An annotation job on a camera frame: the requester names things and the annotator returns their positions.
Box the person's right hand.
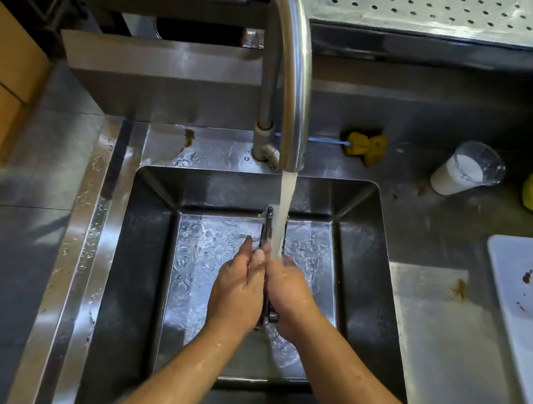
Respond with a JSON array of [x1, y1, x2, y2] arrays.
[[256, 244, 332, 346]]

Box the person's left hand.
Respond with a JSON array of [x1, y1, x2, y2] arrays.
[[204, 233, 270, 341]]

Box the steel tongs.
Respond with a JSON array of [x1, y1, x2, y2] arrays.
[[253, 204, 290, 331]]

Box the stainless steel sink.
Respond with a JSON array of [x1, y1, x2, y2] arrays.
[[75, 161, 423, 404]]

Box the white plastic tray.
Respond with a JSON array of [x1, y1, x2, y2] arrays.
[[476, 233, 533, 404]]

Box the person's right forearm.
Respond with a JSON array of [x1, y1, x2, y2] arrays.
[[288, 319, 440, 404]]

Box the person's left forearm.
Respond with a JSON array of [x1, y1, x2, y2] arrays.
[[111, 316, 249, 404]]

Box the clear cup with white liquid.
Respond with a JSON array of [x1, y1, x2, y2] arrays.
[[429, 138, 508, 200]]

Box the curved steel faucet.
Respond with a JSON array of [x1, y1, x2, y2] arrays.
[[250, 0, 318, 174]]

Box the light wooden cabinet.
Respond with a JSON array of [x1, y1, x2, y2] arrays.
[[0, 0, 58, 194]]

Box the yellow sponge brush, blue handle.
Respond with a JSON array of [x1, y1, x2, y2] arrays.
[[273, 126, 388, 168]]

